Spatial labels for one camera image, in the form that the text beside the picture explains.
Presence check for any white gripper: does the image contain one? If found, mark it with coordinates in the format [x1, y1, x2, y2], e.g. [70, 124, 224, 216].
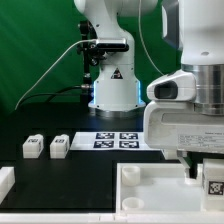
[143, 101, 224, 179]

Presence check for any white square table top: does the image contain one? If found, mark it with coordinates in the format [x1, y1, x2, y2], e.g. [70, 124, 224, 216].
[114, 161, 224, 223]

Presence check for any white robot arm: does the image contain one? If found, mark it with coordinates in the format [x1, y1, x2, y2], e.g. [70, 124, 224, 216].
[74, 0, 224, 177]

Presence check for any white sheet with markers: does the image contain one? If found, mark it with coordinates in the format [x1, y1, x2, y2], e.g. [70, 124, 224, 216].
[71, 132, 151, 151]

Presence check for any white left obstacle block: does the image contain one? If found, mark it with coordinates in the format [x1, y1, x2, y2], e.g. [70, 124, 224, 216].
[0, 167, 15, 204]

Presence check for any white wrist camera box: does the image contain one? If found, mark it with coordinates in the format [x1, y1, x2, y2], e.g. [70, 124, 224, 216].
[146, 70, 196, 101]

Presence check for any black base cable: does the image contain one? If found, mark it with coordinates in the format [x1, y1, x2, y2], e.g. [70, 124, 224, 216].
[19, 84, 95, 108]

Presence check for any silver camera on stand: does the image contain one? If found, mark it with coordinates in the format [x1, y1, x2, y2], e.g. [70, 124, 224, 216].
[96, 38, 129, 52]

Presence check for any black camera stand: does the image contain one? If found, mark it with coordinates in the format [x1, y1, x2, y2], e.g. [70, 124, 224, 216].
[77, 20, 96, 104]

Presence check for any grey camera cable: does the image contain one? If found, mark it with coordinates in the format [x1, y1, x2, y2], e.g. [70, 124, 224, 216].
[14, 39, 98, 111]

